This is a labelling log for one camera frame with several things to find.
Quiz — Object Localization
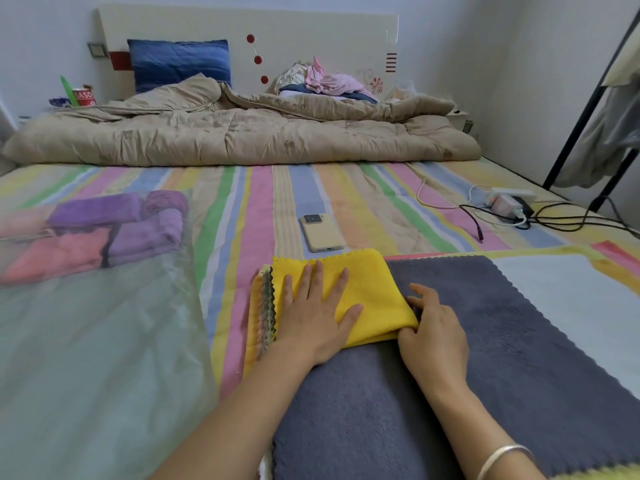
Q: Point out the person's left hand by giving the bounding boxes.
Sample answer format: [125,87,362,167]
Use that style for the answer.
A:
[270,260,364,368]

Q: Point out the person's right hand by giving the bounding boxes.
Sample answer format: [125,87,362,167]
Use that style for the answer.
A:
[397,283,469,393]

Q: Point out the yellow cloth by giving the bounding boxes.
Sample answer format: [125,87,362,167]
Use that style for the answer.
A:
[269,248,420,349]

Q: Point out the person's left forearm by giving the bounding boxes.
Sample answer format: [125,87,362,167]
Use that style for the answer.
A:
[149,347,323,480]

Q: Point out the person's right forearm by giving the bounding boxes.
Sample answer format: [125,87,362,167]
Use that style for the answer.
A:
[419,380,547,480]

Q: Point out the beige smartphone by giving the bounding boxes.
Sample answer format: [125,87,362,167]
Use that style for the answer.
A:
[299,213,346,253]

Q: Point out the stack of zigzag-edged cloths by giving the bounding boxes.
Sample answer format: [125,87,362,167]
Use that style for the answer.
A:
[243,265,279,381]

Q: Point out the striped colourful bed sheet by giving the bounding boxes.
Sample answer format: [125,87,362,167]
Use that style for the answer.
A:
[0,157,640,400]

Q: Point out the large gray fleece cloth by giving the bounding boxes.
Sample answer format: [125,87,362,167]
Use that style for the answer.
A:
[271,255,640,480]

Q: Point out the beige quilt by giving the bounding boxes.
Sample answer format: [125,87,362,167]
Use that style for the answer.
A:
[2,74,482,168]

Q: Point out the small purple towel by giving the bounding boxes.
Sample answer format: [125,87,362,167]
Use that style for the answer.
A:
[142,190,190,218]

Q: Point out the white power strip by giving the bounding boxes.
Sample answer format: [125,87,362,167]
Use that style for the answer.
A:
[484,188,537,219]

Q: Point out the purple folded towel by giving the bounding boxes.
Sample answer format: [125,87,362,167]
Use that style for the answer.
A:
[106,209,184,268]

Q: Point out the white fleece cloth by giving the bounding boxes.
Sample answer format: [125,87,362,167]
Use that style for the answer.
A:
[492,254,640,399]

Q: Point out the pile of crumpled clothes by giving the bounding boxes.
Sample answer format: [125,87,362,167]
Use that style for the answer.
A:
[272,56,379,105]

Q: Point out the purple rolled towel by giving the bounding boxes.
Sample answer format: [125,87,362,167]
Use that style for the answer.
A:
[47,192,147,234]

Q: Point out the clear plastic bag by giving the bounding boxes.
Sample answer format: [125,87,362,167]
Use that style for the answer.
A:
[0,189,221,480]

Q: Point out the cream headboard with red dots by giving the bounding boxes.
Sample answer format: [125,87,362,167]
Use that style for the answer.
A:
[95,4,400,101]

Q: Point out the blue pillow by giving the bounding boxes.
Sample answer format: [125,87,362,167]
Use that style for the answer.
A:
[127,39,233,94]

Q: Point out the black metal rack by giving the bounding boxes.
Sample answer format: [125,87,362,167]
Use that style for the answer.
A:
[542,7,640,213]

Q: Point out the pink folded towel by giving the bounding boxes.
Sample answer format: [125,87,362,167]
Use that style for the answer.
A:
[0,226,115,287]

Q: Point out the gray hanging garment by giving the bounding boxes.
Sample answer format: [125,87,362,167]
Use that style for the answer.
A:
[553,40,640,189]

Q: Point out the green plastic stick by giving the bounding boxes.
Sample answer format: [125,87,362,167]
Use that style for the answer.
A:
[60,76,80,108]

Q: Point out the thin black cable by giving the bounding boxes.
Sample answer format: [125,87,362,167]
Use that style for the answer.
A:
[458,204,532,243]

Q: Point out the white charging cable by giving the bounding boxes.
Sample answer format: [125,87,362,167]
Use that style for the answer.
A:
[416,179,530,229]

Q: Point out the silver bracelet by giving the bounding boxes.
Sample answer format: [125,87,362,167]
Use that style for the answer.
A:
[475,444,537,480]

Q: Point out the black power cable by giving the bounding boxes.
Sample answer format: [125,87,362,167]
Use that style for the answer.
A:
[527,196,640,241]

